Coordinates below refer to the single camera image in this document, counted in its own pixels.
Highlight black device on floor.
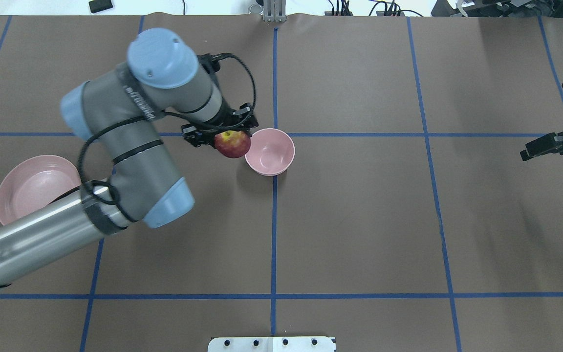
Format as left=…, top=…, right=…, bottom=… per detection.
left=88, top=0, right=114, bottom=14

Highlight dark equipment top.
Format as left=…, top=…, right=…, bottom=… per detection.
left=431, top=0, right=563, bottom=18

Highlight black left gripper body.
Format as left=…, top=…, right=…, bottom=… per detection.
left=181, top=103, right=259, bottom=148

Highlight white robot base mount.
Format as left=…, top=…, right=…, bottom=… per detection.
left=207, top=336, right=337, bottom=352

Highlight pink bowl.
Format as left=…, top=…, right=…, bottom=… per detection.
left=244, top=129, right=296, bottom=176

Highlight black cables at table edge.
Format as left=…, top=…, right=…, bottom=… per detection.
left=325, top=0, right=424, bottom=17

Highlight grey metal camera post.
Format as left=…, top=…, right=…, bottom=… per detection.
left=259, top=0, right=287, bottom=23

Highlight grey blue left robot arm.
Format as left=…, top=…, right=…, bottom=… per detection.
left=0, top=27, right=258, bottom=292

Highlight pink plate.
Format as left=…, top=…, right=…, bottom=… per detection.
left=0, top=154, right=81, bottom=225

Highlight red yellow apple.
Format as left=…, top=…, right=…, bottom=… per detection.
left=213, top=130, right=252, bottom=158

